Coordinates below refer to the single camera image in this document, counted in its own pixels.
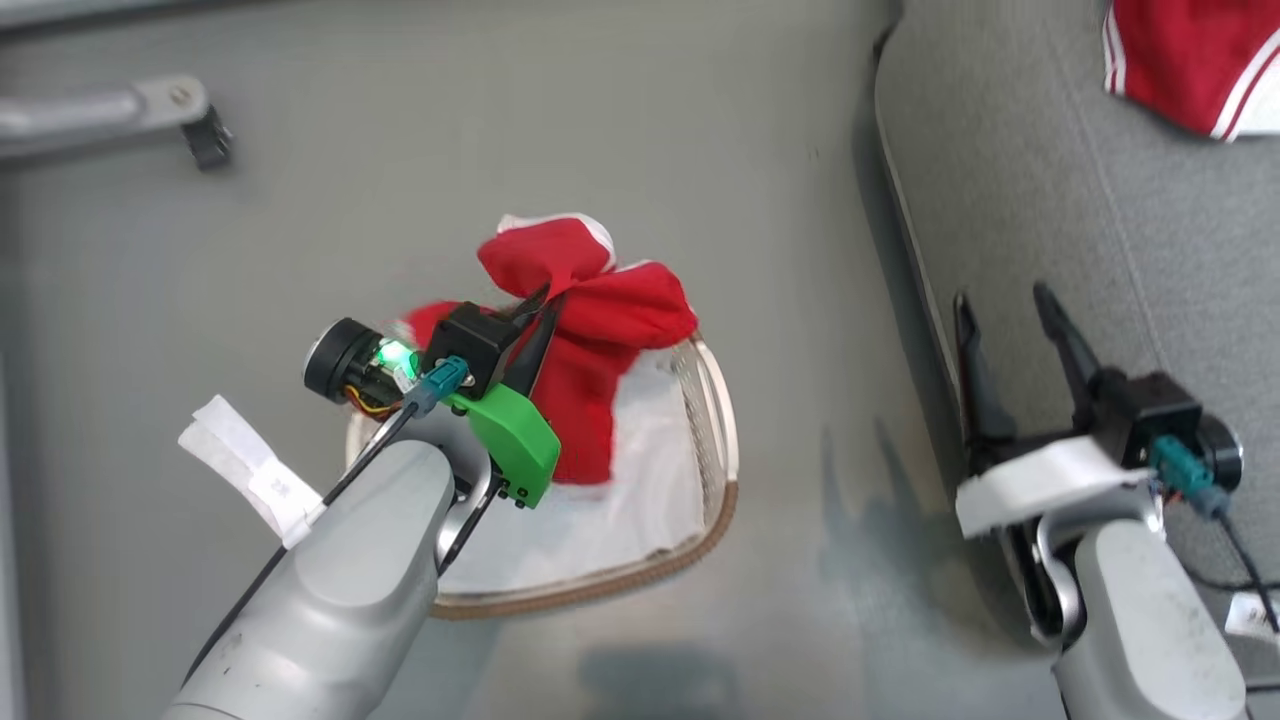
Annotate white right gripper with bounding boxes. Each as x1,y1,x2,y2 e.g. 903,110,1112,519
953,282,1246,543

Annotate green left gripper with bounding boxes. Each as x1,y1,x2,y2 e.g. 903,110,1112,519
303,284,567,509

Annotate red Bulls 23 jersey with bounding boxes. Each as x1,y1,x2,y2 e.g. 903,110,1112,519
400,213,699,486

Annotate red garment with white stripes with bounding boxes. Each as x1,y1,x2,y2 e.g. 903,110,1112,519
1103,0,1280,143

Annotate grey fabric sofa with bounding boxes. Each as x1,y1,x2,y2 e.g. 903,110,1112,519
873,0,1280,720

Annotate white wicker-rimmed laundry basket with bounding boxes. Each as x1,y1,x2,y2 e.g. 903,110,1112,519
345,330,741,621

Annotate white tape label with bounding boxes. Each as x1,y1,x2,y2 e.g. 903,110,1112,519
178,395,328,549
1225,590,1280,641

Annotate black caster wheel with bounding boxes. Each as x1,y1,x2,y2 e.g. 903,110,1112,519
182,105,234,171

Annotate grey partition support foot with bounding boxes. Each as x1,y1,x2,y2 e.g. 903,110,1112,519
0,75,211,166

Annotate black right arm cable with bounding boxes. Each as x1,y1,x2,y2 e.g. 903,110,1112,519
1148,435,1280,633

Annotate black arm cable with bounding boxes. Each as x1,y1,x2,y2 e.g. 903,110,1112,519
1148,435,1280,633
178,355,471,696

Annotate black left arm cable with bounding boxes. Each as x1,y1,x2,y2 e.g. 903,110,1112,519
178,355,471,696

